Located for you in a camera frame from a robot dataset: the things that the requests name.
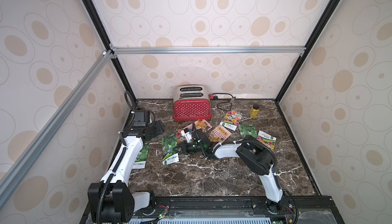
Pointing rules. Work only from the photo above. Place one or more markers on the red polka dot toaster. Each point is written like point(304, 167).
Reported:
point(191, 103)

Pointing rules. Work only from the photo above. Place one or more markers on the pink striped seed packet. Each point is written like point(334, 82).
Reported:
point(201, 124)

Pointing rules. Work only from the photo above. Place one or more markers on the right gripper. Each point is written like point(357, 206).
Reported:
point(190, 141)

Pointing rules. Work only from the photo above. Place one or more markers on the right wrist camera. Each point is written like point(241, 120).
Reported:
point(188, 135)

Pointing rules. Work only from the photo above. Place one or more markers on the green gourd packet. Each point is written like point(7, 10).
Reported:
point(247, 130)
point(141, 159)
point(170, 156)

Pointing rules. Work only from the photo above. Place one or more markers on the diagonal aluminium rail left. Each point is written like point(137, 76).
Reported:
point(25, 162)

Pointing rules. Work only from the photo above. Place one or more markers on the horizontal aluminium rail back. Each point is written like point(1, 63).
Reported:
point(206, 50)

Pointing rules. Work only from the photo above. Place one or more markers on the orange striped seed packet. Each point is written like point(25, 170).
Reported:
point(219, 134)

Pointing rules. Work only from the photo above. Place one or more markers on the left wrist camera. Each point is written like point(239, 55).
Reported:
point(141, 118)

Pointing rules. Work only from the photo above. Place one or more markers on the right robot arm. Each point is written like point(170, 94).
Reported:
point(258, 157)

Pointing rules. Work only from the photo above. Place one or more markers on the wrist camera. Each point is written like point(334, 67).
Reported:
point(188, 135)
point(141, 118)

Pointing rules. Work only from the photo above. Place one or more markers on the flower seed packet back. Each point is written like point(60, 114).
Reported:
point(231, 120)

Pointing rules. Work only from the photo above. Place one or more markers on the flower seed packet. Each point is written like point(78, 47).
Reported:
point(231, 120)
point(267, 139)
point(180, 135)

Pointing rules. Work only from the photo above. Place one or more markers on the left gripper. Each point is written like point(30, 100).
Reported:
point(160, 127)

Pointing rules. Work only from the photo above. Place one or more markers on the black base frame front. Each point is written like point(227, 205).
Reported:
point(241, 210)

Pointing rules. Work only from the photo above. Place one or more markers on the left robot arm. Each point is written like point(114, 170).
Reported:
point(110, 199)

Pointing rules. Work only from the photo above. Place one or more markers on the yellow turmeric powder bottle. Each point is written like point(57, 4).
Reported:
point(254, 111)

